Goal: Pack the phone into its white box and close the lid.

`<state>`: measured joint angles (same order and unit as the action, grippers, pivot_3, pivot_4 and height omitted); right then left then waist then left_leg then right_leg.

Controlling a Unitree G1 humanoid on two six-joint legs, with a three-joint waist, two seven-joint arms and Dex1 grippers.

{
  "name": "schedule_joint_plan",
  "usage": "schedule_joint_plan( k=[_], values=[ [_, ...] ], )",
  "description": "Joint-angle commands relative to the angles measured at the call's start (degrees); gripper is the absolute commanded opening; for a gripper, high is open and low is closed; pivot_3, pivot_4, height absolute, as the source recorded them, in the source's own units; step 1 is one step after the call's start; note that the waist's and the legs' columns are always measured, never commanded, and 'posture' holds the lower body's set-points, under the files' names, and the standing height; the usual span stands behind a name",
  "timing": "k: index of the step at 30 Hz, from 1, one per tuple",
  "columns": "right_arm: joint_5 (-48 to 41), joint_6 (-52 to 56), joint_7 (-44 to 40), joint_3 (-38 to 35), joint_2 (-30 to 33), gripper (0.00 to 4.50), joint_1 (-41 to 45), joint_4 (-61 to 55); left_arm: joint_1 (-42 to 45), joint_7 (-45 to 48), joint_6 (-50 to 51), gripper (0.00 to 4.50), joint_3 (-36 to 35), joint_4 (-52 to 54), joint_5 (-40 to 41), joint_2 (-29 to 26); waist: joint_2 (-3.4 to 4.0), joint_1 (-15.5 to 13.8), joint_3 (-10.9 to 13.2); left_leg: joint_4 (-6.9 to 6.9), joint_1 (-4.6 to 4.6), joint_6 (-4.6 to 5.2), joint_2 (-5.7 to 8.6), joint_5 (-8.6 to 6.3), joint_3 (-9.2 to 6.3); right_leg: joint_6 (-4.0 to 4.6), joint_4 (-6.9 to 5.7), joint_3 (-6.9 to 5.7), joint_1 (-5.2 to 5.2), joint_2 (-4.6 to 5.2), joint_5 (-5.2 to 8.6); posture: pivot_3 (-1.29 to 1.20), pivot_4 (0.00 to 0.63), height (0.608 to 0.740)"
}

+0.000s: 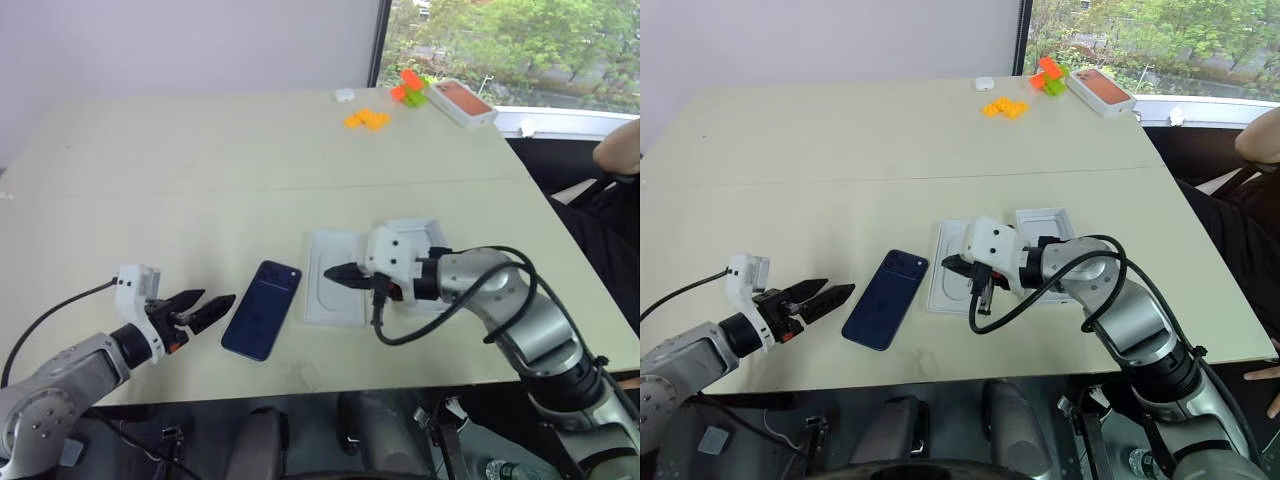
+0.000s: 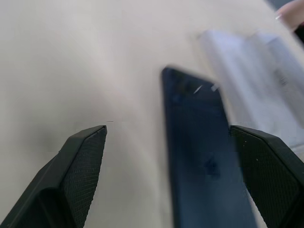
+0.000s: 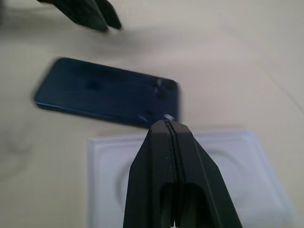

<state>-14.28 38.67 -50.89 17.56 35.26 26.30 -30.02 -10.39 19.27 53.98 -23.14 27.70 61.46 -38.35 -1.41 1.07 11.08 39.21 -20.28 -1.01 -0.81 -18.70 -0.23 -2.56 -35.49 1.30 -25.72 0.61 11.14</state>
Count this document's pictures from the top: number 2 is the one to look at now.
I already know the dark blue smartphone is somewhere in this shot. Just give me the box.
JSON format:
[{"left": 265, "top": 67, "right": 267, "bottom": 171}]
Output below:
[{"left": 161, "top": 66, "right": 264, "bottom": 228}]

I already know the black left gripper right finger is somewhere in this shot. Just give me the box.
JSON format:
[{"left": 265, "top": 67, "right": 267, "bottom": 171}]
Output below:
[{"left": 229, "top": 125, "right": 304, "bottom": 228}]

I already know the person's bare hand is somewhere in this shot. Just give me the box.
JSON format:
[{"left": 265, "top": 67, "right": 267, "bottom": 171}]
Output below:
[{"left": 275, "top": 0, "right": 304, "bottom": 31}]

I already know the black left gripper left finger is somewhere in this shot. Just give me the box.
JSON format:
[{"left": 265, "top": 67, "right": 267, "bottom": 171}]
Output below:
[{"left": 0, "top": 125, "right": 108, "bottom": 228}]

